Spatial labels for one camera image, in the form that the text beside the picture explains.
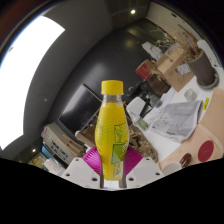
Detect clear spray bottle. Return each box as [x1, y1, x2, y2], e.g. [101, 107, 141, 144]
[136, 116, 149, 131]

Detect white shelf cabinet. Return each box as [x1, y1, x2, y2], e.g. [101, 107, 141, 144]
[41, 122, 81, 166]

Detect newspaper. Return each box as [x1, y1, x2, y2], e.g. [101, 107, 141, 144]
[149, 99, 203, 144]

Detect red box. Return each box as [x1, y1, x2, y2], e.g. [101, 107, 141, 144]
[134, 59, 155, 81]

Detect yellow tag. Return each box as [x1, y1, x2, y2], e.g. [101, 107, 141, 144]
[203, 97, 211, 110]

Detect white spotted mug brown handle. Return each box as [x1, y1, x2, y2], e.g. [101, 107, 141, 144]
[160, 152, 193, 177]

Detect cardboard box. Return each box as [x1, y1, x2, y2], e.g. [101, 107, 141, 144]
[156, 46, 196, 93]

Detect large ceiling light panel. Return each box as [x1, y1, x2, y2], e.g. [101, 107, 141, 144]
[0, 14, 66, 151]

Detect black wall screen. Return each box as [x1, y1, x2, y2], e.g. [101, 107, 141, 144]
[58, 83, 103, 136]

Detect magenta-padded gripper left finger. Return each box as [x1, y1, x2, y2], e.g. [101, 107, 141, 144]
[61, 146, 103, 190]

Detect wooden easel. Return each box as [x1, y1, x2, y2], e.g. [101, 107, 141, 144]
[62, 133, 88, 157]

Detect grey pot with dried plant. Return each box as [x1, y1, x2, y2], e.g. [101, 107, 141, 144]
[156, 24, 222, 90]

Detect small round white tin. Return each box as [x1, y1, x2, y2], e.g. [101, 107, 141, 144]
[183, 88, 198, 102]

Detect yellow drink bottle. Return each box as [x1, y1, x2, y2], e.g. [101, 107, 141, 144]
[94, 79, 130, 182]

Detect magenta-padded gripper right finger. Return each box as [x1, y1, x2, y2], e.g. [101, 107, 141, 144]
[120, 146, 165, 190]

